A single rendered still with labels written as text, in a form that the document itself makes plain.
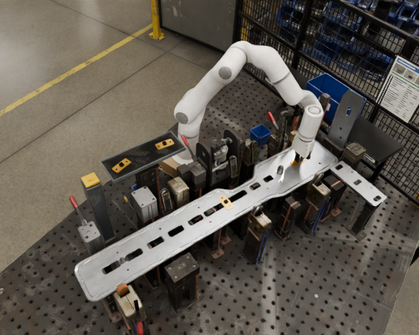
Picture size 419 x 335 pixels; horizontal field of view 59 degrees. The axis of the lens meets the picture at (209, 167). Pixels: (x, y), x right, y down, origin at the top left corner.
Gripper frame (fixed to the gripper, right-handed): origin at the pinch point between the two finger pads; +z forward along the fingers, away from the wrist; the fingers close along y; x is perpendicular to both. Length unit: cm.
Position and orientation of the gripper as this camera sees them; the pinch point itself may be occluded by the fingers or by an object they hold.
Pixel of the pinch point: (298, 157)
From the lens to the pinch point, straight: 196.0
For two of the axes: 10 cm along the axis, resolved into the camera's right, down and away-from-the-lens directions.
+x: 8.2, -4.1, 4.1
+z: -0.4, 6.6, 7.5
